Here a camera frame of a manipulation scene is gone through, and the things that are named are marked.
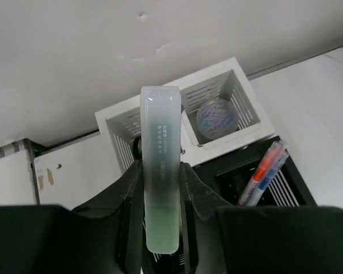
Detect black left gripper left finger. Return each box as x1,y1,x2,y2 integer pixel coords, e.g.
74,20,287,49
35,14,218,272
72,160,144,273

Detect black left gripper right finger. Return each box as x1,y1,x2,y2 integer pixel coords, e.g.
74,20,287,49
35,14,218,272
180,162,229,273

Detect red highlighter pen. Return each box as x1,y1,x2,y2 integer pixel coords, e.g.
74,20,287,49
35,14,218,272
237,141,281,206

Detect jar of paper clips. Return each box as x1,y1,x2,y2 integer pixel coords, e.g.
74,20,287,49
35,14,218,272
196,98,239,139

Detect green highlighter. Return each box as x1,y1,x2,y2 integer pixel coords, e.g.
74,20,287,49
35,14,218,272
139,86,182,254

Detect blue ballpoint pen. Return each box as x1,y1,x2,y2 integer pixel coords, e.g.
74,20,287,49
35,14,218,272
245,148,289,207

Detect black handled scissors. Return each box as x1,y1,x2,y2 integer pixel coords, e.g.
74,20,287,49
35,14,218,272
132,136,142,160

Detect black slotted container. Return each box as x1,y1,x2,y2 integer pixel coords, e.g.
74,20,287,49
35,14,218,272
193,136,317,207

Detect white slotted container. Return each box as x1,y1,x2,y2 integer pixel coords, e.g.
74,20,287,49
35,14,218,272
95,58,275,176

